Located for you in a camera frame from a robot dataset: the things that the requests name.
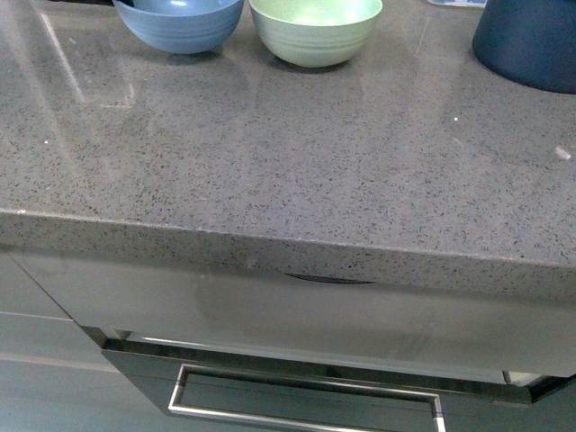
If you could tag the clear plastic container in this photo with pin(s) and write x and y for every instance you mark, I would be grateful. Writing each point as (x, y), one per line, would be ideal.
(459, 3)

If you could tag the grey drawer front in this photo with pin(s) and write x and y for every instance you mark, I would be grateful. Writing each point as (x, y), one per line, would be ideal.
(277, 315)

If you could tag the blue bowl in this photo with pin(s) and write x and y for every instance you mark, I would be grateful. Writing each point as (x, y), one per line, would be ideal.
(181, 27)

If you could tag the dark blue saucepan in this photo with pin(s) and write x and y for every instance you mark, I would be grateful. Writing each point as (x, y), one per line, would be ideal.
(529, 42)

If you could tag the steel oven handle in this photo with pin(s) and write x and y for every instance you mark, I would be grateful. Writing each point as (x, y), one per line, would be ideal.
(291, 402)

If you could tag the green bowl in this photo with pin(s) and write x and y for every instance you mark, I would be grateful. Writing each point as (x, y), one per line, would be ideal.
(315, 34)

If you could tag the black oven door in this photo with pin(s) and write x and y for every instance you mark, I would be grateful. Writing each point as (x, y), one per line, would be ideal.
(545, 405)

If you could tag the grey cabinet door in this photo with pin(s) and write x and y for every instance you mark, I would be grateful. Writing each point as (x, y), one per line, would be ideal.
(53, 377)

